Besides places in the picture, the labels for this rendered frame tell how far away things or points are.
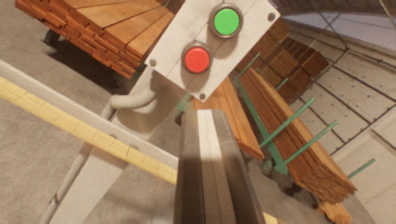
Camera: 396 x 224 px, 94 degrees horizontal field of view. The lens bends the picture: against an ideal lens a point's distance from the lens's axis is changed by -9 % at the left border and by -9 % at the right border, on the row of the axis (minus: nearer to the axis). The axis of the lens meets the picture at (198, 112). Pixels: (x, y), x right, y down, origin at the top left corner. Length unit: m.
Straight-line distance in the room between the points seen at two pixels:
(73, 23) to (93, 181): 1.50
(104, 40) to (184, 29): 1.55
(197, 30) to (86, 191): 0.36
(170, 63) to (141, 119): 0.13
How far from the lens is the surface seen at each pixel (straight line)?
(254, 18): 0.20
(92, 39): 1.76
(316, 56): 11.19
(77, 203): 0.49
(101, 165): 0.38
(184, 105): 2.08
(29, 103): 0.32
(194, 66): 0.18
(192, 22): 0.19
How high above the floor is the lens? 1.22
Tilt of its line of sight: 23 degrees down
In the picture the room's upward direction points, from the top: 42 degrees clockwise
